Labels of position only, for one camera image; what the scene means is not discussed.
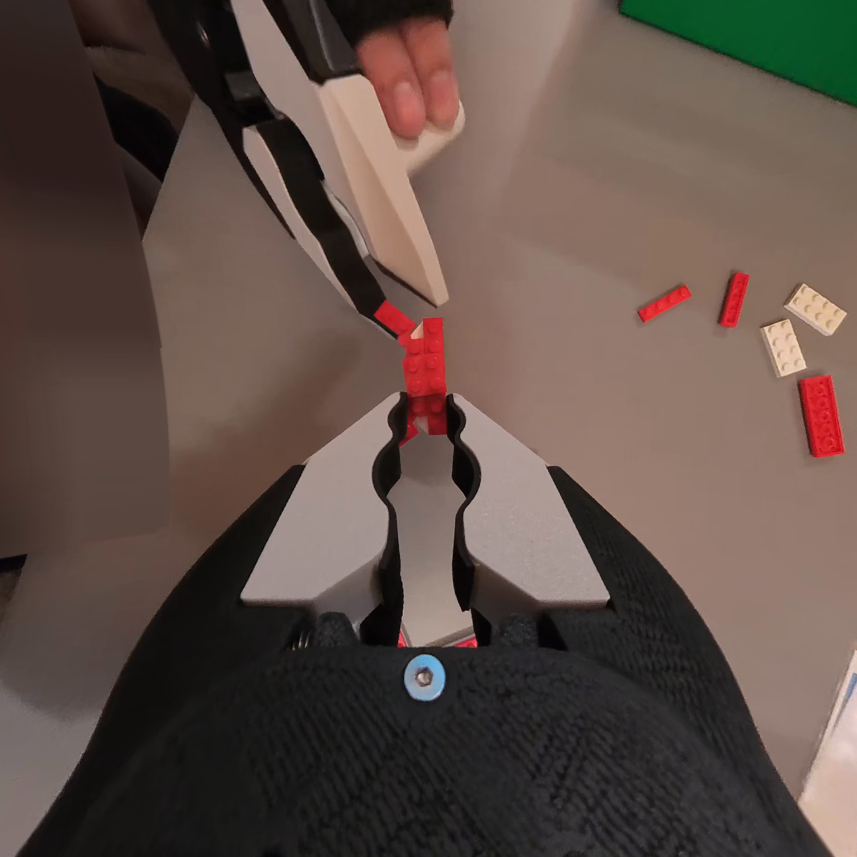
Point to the red and white lego assembly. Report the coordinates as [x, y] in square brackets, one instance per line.
[423, 375]

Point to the small red lego piece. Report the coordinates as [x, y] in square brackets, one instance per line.
[392, 317]

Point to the red wide lego plate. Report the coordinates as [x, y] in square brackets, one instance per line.
[821, 415]

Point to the smaller white lego plate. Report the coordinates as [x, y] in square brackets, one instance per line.
[782, 347]

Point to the green plastic crate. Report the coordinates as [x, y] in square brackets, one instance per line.
[750, 40]

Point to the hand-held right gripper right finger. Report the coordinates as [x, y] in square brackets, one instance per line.
[529, 529]

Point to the larger white lego plate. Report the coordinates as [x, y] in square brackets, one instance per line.
[815, 309]

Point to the person's left hand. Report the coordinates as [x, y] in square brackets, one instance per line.
[415, 80]

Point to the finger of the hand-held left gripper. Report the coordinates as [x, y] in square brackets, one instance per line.
[375, 201]
[301, 207]

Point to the red narrow lego plate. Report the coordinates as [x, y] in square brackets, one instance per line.
[734, 299]
[663, 303]

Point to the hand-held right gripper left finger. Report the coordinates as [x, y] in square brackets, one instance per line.
[314, 529]

